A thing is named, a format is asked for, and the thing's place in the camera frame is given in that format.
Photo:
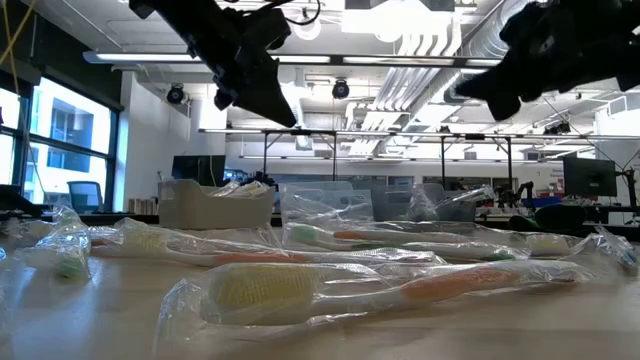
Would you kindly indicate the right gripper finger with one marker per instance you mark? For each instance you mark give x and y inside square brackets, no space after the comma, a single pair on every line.
[505,109]
[495,86]

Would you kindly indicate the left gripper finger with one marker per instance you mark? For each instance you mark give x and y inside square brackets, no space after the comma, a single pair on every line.
[265,95]
[224,99]

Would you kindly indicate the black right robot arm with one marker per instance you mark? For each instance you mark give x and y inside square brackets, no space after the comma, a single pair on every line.
[625,40]

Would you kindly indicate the black background robot arm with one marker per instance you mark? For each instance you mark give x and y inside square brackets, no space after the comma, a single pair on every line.
[520,192]

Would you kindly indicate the black ceiling spotlight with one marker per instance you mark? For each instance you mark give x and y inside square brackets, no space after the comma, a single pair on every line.
[175,94]
[341,89]

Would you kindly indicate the black monitor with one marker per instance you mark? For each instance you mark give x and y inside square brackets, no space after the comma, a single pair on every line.
[590,176]
[198,170]

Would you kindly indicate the long ceiling light strip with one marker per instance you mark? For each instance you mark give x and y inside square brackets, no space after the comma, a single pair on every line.
[130,56]

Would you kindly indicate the white plastic bin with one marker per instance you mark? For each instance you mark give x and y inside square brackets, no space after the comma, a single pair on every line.
[200,207]

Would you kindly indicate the clear plastic bin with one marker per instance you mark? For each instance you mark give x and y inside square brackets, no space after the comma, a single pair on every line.
[320,192]

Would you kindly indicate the black chair back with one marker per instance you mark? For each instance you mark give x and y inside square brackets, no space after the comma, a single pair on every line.
[560,215]

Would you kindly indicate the row of brown books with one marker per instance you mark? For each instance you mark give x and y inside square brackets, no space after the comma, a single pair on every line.
[142,206]

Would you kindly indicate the grey translucent plastic bin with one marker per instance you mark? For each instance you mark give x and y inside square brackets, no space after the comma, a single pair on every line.
[395,202]

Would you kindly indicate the dark desk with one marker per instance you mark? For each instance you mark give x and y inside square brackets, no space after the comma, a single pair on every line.
[125,218]

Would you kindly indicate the large window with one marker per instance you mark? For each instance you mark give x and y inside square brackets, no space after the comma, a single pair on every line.
[70,145]

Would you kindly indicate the black office chair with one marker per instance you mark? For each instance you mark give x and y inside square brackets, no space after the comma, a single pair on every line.
[85,196]

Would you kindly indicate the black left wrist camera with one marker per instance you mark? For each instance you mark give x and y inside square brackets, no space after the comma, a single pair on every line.
[267,27]

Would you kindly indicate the black ceiling camera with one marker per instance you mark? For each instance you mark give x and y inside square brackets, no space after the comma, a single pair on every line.
[557,128]

